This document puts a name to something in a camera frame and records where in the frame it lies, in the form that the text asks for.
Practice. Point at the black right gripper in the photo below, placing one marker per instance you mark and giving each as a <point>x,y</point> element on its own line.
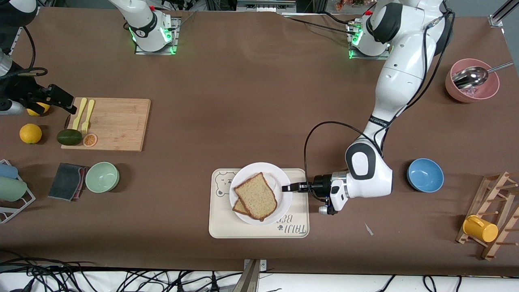
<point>20,91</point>

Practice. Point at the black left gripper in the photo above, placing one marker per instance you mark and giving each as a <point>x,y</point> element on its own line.
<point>321,185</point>

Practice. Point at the brown bread slice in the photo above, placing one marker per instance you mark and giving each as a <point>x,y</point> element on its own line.
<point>256,196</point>
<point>239,207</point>

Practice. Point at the white round plate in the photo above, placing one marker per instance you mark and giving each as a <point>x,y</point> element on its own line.
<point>255,168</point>

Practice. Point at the yellow plastic knife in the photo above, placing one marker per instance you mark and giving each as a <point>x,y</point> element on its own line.
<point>80,117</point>

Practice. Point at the yellow lemon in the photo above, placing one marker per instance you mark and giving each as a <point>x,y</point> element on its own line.
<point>30,134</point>
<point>40,108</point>

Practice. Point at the yellow plastic fork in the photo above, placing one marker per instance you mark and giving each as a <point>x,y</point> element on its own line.
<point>87,117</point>

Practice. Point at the toy fried egg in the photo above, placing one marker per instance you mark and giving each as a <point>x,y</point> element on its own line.
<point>271,182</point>

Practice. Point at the green avocado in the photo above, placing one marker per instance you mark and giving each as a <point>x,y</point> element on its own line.
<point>69,137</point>

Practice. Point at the toy orange slice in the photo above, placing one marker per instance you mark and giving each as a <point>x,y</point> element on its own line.
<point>90,140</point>

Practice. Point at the wooden cutting board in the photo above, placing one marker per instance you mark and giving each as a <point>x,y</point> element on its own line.
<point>117,125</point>

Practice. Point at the grey and pink folded cloth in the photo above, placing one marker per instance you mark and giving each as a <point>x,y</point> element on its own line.
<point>65,182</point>

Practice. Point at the small white paper scrap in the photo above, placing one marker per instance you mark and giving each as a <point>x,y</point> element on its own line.
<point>368,229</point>

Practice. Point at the pale green bowl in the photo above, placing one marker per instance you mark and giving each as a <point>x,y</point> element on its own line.
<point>102,177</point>

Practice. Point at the cream bear print tray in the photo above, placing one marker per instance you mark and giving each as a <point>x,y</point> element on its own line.
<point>219,223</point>

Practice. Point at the pale blue cup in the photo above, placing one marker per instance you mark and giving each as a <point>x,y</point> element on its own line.
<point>7,171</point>

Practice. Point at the pale green cup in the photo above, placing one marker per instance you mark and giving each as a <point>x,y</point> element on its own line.
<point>12,190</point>

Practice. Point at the blue bowl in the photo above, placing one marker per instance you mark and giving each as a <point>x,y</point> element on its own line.
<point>425,175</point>

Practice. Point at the wooden mug rack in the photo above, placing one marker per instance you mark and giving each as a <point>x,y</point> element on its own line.
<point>477,205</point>

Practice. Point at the pink bowl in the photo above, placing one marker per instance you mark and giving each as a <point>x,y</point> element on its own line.
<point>452,87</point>

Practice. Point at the grey metal box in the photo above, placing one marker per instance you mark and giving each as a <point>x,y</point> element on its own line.
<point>263,6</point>

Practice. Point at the yellow mug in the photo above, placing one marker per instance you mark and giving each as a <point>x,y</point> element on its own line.
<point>480,229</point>

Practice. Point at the metal ladle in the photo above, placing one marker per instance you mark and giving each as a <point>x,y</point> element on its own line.
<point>472,76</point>

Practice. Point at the grey metal mount bracket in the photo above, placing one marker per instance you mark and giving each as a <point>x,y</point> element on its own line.
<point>251,275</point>

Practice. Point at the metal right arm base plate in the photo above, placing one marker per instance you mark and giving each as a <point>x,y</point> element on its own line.
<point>176,36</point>

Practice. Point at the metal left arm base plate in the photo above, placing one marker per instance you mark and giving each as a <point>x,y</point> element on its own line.
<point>357,56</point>

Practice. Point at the aluminium frame profile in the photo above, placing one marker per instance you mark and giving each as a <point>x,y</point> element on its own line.
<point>500,16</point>

